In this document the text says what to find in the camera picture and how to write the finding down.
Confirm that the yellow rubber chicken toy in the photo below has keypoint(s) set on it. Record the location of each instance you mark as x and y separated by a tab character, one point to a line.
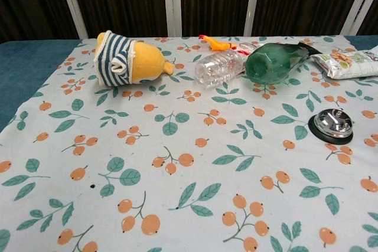
217	44

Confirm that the white snack bag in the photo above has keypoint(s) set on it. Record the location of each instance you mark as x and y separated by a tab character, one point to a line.
348	63

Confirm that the yellow plush toy striped shirt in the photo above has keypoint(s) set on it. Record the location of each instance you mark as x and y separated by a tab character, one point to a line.
147	57

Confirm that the green plastic bottle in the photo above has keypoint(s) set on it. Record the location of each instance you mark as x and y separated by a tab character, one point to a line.
270	63

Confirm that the white metal frame post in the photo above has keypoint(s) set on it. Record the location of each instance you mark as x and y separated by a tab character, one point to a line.
172	1
251	1
72	1
358	1

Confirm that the clear plastic water bottle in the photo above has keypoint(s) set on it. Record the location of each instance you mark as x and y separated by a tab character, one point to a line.
217	66

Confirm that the fruit and leaf print tablecloth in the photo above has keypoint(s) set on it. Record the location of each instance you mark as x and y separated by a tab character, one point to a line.
189	160

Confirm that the silver call bell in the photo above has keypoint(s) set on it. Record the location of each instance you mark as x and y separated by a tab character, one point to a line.
332	123

